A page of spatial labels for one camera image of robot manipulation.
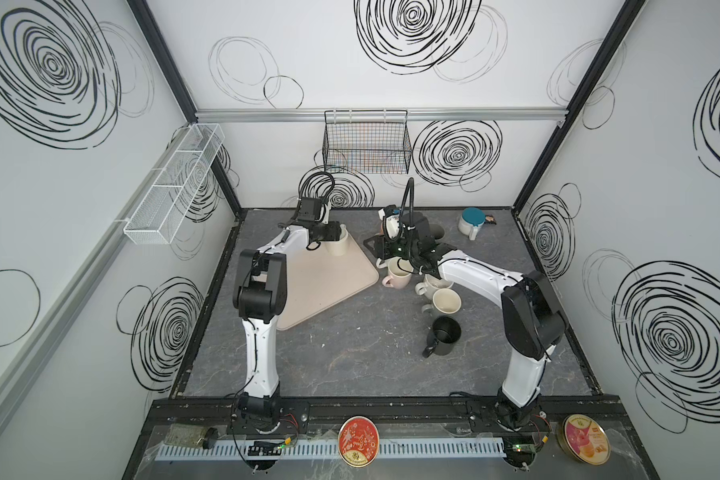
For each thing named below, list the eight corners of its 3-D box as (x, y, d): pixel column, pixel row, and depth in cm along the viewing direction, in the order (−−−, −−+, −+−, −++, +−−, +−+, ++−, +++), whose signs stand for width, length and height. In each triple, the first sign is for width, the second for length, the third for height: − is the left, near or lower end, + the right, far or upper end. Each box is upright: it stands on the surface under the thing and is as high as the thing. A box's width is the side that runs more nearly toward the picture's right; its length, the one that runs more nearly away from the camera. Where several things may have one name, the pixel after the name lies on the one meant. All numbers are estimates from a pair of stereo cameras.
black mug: (423, 357, 85) (428, 346, 78) (419, 328, 91) (424, 315, 84) (456, 358, 85) (465, 346, 78) (450, 328, 91) (458, 315, 84)
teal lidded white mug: (455, 236, 113) (459, 225, 108) (460, 215, 120) (464, 204, 115) (478, 242, 111) (483, 231, 106) (481, 220, 118) (486, 209, 113)
